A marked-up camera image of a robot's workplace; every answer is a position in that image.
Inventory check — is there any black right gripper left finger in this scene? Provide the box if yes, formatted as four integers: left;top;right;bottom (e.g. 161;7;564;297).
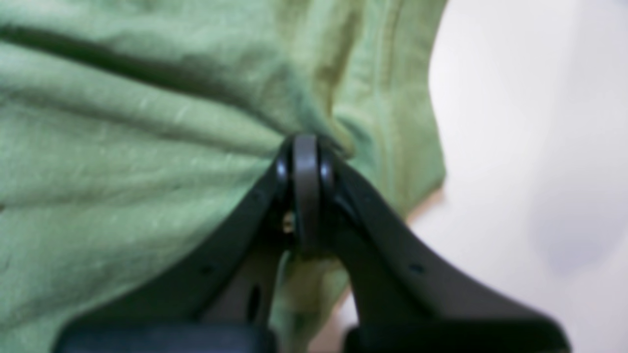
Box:
54;134;321;353

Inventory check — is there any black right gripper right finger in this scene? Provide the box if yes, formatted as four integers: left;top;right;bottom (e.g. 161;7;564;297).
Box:
319;142;571;353

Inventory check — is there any olive green t-shirt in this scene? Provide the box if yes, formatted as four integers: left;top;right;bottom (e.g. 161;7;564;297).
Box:
0;0;447;353

